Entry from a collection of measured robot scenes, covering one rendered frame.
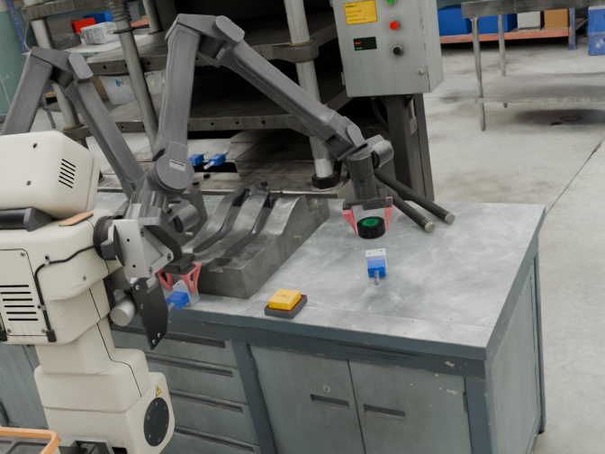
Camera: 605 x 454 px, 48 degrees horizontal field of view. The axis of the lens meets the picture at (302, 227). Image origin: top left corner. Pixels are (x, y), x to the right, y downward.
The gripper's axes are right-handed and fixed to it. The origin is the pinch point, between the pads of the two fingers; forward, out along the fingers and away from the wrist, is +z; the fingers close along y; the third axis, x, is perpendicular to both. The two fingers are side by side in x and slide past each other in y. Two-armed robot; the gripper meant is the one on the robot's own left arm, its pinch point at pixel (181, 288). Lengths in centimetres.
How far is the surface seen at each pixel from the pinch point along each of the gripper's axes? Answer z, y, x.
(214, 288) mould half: 2.4, -6.5, -5.1
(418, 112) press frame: 6, -9, -163
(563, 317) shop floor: 86, -72, -131
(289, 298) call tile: 1.2, -31.2, -2.1
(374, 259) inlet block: 1, -45, -23
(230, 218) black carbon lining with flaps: -5.3, 2.8, -30.7
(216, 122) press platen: -18, 42, -86
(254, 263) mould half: -2.6, -16.7, -11.0
